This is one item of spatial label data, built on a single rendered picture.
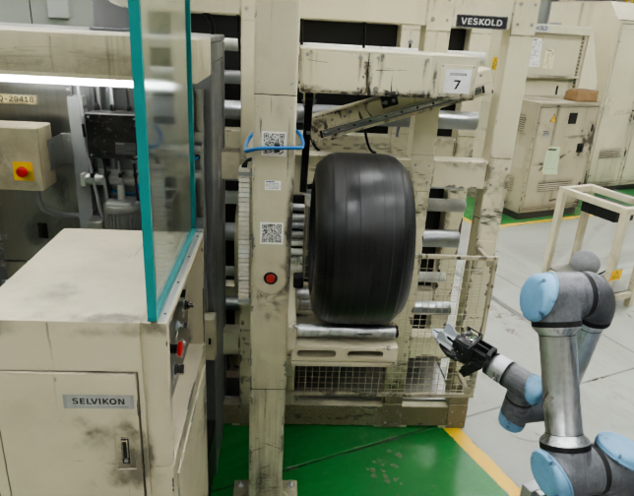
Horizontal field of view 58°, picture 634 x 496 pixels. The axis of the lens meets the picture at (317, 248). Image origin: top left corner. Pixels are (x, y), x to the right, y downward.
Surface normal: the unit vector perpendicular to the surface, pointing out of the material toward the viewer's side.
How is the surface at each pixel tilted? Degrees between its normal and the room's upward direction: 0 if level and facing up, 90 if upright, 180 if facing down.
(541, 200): 90
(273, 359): 90
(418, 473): 0
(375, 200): 47
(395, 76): 90
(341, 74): 90
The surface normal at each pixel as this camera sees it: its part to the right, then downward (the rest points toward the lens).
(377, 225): 0.07, -0.12
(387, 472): 0.05, -0.93
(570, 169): 0.42, 0.35
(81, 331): 0.05, 0.36
